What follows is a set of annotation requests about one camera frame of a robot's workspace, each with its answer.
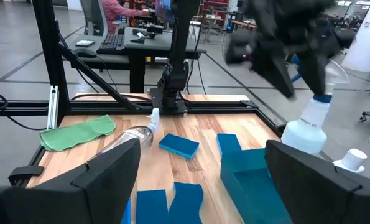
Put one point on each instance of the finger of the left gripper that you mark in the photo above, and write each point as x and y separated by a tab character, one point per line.
315	71
276	73

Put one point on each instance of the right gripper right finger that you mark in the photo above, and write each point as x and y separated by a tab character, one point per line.
321	199

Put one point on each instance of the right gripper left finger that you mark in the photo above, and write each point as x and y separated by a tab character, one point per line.
94	193

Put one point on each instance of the white lotion bottle blue label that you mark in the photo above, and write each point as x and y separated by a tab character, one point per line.
354	158

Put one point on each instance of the square blue sponge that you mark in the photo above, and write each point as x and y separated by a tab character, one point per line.
152	208

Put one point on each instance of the green cloth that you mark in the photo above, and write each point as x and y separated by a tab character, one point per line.
76	133

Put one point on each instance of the white spray bottle blue trigger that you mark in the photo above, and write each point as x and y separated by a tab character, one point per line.
306	133

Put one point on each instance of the clear spray bottle white trigger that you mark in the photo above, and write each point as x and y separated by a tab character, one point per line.
132	135

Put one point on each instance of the blue rectangular sponge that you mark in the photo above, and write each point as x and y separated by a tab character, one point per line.
228	142
178	144

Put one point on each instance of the dark blue cloth piece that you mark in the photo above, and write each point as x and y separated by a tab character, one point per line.
186	205

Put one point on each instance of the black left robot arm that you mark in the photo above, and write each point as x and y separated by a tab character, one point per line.
180	37

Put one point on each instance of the blue slotted plastic basket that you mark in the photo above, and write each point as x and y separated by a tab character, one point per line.
127	216

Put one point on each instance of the white building pillar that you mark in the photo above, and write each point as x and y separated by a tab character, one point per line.
365	37

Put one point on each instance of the dark blue plastic tray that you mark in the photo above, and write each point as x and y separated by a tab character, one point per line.
250	193

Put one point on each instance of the black table clamp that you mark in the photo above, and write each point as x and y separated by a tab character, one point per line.
24	172

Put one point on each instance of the computer monitor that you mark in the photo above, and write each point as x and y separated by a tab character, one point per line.
164	7

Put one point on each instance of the black desk device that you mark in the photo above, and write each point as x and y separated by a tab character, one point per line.
153	29

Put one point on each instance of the dark grey desk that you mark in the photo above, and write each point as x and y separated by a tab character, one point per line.
147	43

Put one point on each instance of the black computer mouse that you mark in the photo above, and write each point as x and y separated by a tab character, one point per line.
85	52

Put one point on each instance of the small white flat device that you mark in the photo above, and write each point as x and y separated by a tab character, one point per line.
85	43

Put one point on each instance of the black keyboard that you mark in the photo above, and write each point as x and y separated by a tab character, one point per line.
111	43

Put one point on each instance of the person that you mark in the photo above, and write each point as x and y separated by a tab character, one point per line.
113	12

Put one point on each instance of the grey office chair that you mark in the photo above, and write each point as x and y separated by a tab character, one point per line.
93	15

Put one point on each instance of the silver metal bracket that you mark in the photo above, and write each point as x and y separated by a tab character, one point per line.
52	109

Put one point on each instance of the black aluminium table frame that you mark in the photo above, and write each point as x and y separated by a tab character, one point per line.
51	46

